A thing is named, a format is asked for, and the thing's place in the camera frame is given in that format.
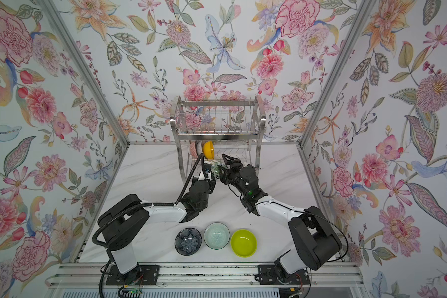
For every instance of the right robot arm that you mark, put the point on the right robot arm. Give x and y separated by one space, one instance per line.
315 240

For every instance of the pale celadon bowl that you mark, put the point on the pale celadon bowl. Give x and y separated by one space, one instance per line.
216 236

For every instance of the steel two-tier dish rack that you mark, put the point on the steel two-tier dish rack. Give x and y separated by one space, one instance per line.
235 126

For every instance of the green leaf pattern bowl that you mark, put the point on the green leaf pattern bowl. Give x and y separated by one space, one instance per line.
217 169

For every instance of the dark blue flower bowl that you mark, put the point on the dark blue flower bowl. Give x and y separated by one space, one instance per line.
188 241

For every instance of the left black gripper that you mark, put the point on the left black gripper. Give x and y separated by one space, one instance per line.
213 184

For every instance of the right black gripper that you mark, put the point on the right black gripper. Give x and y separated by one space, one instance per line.
230 174

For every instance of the yellow bowl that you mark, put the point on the yellow bowl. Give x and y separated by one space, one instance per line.
208 150

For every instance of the lime green bowl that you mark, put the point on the lime green bowl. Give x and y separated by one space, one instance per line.
244 243

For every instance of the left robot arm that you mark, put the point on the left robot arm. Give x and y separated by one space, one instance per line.
120 225

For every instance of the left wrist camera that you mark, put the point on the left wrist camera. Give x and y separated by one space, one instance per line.
207 171

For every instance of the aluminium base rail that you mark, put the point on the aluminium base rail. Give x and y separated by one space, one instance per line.
211 275

